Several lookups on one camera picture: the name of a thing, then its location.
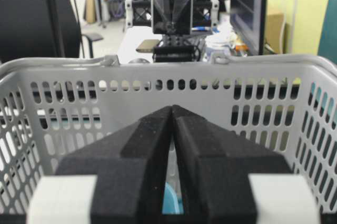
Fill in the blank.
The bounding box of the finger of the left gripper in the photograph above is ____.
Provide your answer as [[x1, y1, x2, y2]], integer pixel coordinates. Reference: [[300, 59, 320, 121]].
[[153, 0, 171, 33], [172, 0, 190, 33]]

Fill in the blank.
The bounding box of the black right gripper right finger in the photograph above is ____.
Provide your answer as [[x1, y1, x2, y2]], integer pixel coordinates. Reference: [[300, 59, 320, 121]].
[[171, 105, 321, 224]]

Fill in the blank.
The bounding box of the black computer monitor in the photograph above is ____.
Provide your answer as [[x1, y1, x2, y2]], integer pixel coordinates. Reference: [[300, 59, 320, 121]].
[[230, 0, 267, 56]]

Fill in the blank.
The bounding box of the black office chair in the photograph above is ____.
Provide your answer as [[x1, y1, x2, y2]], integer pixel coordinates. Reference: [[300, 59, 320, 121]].
[[1, 0, 103, 64]]

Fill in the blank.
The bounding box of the grey plastic shopping basket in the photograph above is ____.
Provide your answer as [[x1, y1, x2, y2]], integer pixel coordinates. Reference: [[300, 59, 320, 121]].
[[1, 55, 336, 214]]

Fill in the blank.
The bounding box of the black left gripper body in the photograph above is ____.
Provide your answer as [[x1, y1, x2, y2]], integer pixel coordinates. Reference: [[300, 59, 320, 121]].
[[125, 0, 219, 35]]

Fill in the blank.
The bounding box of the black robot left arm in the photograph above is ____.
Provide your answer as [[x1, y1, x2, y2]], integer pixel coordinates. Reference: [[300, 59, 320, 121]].
[[26, 0, 211, 223]]

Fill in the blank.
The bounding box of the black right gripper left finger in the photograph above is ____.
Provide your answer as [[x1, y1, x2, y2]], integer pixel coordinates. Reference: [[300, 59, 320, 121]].
[[26, 106, 172, 223]]

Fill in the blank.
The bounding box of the cardboard box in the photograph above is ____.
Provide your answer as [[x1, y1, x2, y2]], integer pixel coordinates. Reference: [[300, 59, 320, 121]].
[[265, 8, 284, 54]]

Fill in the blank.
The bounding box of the blue plastic dustpan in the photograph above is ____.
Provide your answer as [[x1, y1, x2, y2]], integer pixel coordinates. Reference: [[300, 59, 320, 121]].
[[162, 183, 184, 215]]

